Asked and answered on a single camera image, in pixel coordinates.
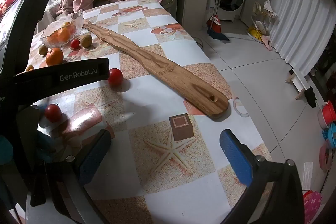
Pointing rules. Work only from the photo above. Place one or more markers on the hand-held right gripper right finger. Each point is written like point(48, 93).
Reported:
point(233, 155)

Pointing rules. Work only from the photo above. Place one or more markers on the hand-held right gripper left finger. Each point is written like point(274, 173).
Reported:
point(92, 158)

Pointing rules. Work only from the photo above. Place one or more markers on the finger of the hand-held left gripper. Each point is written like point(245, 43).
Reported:
point(46, 146)
point(65, 77)

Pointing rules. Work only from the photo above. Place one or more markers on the red cherry tomato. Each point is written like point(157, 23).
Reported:
point(74, 43)
point(115, 77)
point(52, 113)

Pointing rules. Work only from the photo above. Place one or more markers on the orange mandarin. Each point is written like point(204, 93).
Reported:
point(56, 36)
point(54, 56)

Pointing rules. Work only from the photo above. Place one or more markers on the large brown round fruit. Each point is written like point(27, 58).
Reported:
point(86, 40)

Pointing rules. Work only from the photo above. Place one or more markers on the small brown round fruit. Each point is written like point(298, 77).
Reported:
point(42, 50)

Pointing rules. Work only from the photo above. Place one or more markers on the small yellow cherry tomato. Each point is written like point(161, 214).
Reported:
point(65, 24)
point(30, 68)

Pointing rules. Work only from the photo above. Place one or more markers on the checkered starfish print tablecloth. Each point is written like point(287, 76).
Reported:
point(157, 161)

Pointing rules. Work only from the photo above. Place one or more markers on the pink plastic bowl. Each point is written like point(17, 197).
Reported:
point(324, 155)

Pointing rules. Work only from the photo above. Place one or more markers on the black sock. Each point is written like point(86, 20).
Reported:
point(311, 98)

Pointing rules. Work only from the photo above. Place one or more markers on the long wooden paddle board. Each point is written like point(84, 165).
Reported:
point(162, 64)

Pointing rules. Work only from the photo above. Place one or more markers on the small wooden stool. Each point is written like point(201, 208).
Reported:
point(299, 81)

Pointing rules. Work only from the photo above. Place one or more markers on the blue plastic basin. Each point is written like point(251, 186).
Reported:
point(332, 134)

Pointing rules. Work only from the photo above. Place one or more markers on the red plastic bucket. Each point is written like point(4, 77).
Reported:
point(328, 115)

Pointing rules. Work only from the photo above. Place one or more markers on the red blue dustpan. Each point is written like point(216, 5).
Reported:
point(218, 33)

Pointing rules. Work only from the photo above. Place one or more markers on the yellow cloth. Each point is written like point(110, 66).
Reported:
point(256, 33)

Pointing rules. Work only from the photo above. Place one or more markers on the round drying rack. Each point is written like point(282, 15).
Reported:
point(266, 12)

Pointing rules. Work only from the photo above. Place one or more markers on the white curtain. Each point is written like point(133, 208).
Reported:
point(296, 16)

